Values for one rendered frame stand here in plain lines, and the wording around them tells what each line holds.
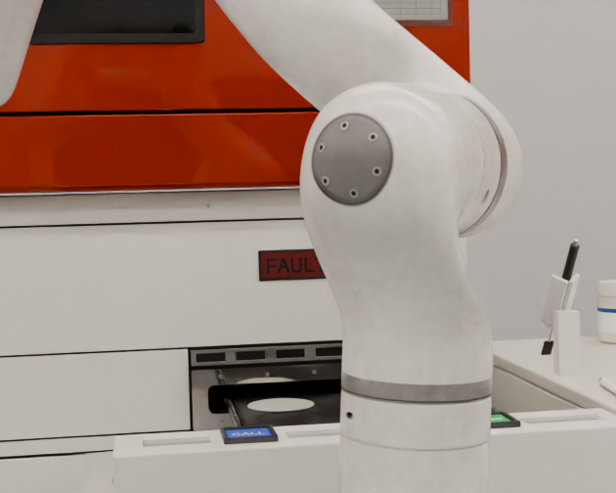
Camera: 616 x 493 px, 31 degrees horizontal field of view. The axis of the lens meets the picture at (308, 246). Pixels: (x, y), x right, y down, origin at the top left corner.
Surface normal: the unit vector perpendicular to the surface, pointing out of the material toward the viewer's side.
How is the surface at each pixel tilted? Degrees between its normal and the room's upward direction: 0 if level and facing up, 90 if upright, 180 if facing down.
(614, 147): 90
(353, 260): 125
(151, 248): 90
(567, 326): 90
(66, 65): 90
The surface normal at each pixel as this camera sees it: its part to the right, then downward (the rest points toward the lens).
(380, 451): -0.52, 0.03
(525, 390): -0.99, 0.04
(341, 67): 0.17, 0.62
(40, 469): 0.15, 0.04
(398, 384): -0.31, 0.04
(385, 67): 0.07, 0.32
